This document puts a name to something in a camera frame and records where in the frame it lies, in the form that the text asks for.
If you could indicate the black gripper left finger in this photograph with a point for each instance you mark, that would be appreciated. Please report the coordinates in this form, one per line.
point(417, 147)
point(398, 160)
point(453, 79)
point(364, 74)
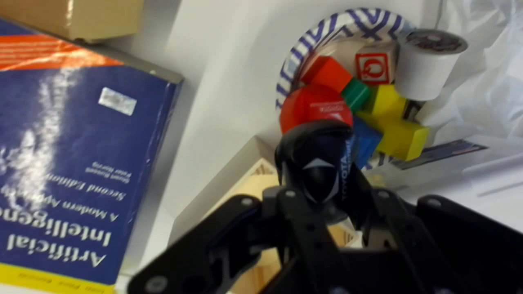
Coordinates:
point(230, 245)

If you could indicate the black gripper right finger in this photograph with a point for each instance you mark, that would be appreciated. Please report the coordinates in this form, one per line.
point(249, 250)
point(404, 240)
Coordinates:
point(435, 250)

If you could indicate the light tan wooden box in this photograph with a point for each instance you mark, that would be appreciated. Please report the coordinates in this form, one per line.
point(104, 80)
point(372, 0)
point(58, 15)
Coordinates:
point(246, 181)

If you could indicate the brown cardboard box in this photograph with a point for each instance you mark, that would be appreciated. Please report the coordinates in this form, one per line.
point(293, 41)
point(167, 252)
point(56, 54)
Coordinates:
point(82, 16)

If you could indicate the large yellow block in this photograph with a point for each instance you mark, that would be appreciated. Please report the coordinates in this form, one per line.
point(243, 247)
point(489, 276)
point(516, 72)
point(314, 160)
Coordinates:
point(403, 136)

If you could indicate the blue block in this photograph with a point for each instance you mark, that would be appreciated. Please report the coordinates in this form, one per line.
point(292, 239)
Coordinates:
point(365, 142)

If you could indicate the small yellow block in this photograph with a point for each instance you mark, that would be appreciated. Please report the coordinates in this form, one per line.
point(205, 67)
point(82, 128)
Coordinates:
point(386, 100)

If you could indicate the green block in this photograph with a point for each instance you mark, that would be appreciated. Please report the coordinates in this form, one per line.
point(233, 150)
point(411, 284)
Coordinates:
point(357, 93)

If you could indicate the blue artificial intelligence book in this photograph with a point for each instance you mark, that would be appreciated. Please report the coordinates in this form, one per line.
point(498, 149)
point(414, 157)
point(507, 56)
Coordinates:
point(66, 163)

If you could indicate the white coffee pod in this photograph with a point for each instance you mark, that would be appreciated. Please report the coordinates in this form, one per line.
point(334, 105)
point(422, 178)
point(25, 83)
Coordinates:
point(427, 67)

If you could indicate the wooden red print block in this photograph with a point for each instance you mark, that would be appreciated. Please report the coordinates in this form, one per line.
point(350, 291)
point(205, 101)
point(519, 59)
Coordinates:
point(375, 65)

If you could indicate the red cube block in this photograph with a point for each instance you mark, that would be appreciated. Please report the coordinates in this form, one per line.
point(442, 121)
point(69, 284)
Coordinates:
point(328, 74)

